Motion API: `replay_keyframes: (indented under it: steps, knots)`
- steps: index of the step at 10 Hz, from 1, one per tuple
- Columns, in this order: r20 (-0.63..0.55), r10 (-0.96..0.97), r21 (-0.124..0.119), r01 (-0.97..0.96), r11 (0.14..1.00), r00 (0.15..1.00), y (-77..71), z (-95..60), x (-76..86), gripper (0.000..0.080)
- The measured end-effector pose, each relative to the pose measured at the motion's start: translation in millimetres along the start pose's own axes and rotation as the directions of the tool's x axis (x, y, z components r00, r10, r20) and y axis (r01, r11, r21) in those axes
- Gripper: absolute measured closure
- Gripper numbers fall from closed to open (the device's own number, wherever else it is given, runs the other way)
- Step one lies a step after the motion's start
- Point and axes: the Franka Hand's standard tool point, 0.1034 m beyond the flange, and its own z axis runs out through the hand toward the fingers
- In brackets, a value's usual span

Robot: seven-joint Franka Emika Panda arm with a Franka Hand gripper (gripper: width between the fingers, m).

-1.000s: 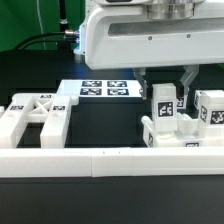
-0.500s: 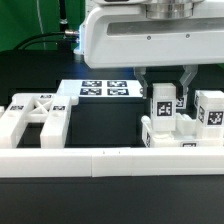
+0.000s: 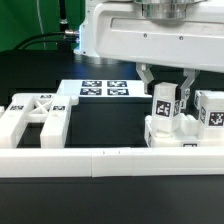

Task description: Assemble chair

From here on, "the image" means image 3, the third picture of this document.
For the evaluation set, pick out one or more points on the white chair seat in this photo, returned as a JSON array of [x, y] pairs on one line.
[[185, 136]]

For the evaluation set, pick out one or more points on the white U-shaped obstacle fence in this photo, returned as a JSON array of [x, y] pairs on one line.
[[103, 162]]

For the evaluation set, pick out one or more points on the white marker base plate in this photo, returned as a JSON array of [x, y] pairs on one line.
[[102, 88]]

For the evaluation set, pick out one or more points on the white tagged cube right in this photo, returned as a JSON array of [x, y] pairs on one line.
[[197, 97]]

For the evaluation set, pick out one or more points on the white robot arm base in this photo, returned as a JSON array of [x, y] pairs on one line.
[[85, 52]]

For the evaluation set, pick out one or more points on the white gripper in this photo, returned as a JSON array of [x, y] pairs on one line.
[[121, 31]]

